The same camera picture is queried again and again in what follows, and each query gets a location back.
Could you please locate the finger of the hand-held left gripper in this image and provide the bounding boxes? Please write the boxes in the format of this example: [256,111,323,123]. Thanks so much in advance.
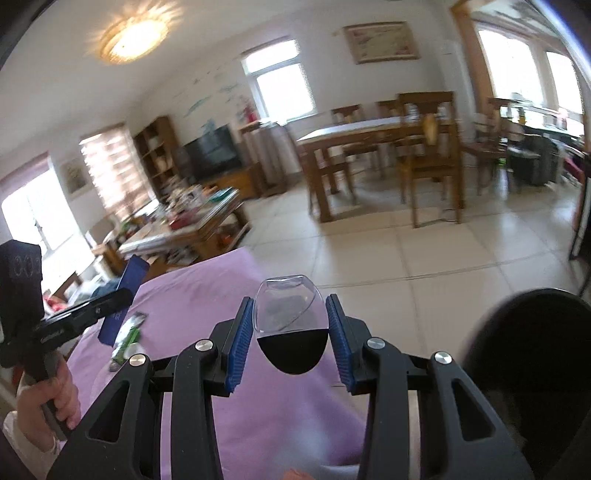
[98,305,131,346]
[119,256,149,292]

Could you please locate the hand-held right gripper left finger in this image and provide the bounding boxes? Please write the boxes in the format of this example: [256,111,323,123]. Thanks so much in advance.
[46,298,256,480]

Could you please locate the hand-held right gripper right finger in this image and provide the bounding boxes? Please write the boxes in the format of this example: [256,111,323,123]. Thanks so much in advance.
[325,294,532,480]

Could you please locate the green and beige packet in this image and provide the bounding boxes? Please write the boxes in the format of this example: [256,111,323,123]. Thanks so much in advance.
[110,312,148,373]

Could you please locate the clear plastic cup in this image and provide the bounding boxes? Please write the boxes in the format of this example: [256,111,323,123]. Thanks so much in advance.
[253,274,331,376]

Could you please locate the black trash bin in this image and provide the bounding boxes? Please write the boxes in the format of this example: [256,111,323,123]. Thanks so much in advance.
[462,288,591,480]

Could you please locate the person's left forearm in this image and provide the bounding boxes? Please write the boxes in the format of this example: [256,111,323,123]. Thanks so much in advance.
[0,411,61,480]

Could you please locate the person's left hand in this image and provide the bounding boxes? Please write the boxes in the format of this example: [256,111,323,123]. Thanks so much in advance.
[16,362,83,446]

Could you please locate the blue clothes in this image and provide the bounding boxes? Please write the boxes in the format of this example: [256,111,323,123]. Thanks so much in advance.
[88,281,120,306]

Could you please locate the purple tablecloth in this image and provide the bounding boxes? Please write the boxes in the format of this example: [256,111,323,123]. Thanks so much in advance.
[65,247,370,480]

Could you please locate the pile of clutter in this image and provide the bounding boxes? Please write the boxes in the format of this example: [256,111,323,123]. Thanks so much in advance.
[113,184,236,247]

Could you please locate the wooden coffee table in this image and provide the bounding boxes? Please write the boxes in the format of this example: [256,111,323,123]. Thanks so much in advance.
[92,185,253,278]

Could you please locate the window with striped blinds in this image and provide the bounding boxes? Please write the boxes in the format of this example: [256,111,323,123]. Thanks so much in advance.
[79,124,153,223]

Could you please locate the small framed picture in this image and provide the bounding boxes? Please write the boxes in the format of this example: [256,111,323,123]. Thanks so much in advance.
[60,157,91,199]

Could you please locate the wooden bookshelf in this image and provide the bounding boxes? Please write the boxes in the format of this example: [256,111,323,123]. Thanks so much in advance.
[133,115,185,200]

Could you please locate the wooden television stand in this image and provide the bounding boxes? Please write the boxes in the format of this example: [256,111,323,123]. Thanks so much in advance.
[203,165,259,202]

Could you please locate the black television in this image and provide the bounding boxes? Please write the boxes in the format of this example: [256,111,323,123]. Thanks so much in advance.
[184,124,243,184]

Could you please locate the wooden dining table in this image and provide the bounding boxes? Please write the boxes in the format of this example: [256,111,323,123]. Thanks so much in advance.
[295,115,462,224]

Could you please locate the round ceiling lamp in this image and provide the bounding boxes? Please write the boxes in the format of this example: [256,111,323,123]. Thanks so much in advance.
[99,14,170,65]

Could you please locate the bright window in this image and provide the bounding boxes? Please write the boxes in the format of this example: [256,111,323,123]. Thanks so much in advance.
[240,39,319,123]

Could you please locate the dark grey armchair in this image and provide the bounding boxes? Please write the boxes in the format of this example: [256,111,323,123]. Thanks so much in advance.
[507,134,560,186]

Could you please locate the large framed picture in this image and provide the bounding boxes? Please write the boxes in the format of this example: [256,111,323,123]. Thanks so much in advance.
[342,21,421,65]

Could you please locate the wooden doorway frame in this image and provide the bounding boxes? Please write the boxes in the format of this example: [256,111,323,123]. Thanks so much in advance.
[450,0,496,116]

